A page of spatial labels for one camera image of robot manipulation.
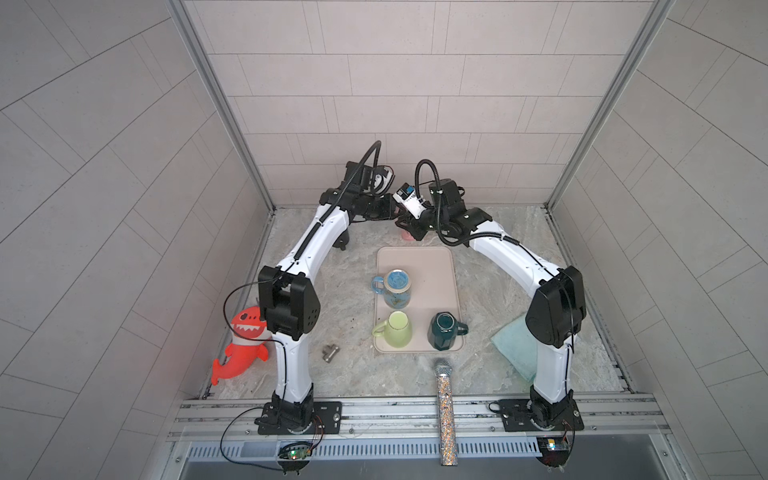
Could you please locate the circuit board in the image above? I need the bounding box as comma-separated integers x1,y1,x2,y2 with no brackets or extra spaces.
277,442,313,462
536,437,572,468

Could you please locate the right circuit board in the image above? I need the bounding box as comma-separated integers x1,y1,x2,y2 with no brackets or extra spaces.
536,437,572,468

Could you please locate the aluminium corner post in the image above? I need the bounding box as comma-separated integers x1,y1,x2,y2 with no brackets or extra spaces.
167,0,276,214
545,0,675,211

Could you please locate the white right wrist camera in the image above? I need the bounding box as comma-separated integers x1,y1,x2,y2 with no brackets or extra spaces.
393,183,427,220

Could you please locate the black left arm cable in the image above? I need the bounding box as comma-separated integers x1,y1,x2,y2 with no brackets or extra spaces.
221,278,289,397

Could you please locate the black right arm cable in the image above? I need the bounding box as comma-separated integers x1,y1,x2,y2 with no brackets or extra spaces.
413,158,523,248

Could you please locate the blue cartoon mug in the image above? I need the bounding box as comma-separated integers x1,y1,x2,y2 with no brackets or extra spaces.
371,269,411,310

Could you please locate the teal cloth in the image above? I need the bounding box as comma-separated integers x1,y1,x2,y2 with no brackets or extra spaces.
491,315,538,383

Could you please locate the light green mug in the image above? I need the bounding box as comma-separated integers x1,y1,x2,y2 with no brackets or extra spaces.
372,311,412,348

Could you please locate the left circuit board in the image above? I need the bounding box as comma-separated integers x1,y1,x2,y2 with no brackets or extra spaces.
277,442,313,462

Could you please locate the aluminium corner post right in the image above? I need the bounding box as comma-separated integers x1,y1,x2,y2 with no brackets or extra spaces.
545,0,675,211

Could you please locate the dark green mug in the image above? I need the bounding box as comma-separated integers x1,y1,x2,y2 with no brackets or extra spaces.
428,312,469,351

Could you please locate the aluminium corner post left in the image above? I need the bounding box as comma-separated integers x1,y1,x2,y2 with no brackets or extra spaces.
167,0,276,214

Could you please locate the red shark toy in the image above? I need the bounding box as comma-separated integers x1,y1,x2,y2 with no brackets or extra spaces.
211,306,272,386

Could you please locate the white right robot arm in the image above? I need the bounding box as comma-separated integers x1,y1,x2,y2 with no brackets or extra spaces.
398,179,586,429

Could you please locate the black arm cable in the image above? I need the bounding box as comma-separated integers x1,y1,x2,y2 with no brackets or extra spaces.
221,278,289,397
413,158,523,248

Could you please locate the small metal fitting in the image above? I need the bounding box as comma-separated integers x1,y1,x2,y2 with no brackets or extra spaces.
322,344,340,363

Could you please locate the aluminium front rail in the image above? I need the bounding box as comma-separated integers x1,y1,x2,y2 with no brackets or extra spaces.
164,393,671,441

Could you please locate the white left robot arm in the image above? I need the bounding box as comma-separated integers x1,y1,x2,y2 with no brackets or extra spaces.
257,162,395,431

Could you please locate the beige plastic tray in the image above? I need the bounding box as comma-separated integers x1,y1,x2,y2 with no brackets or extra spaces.
373,246,461,354

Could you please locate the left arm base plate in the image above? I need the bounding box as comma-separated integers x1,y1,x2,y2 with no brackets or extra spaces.
254,397,343,435

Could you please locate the glitter filled tube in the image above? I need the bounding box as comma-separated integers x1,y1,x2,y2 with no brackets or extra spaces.
435,359,458,467

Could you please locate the black mug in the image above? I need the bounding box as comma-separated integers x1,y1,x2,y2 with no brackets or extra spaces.
332,230,350,251

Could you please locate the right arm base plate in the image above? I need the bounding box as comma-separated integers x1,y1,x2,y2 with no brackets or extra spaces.
489,395,585,432

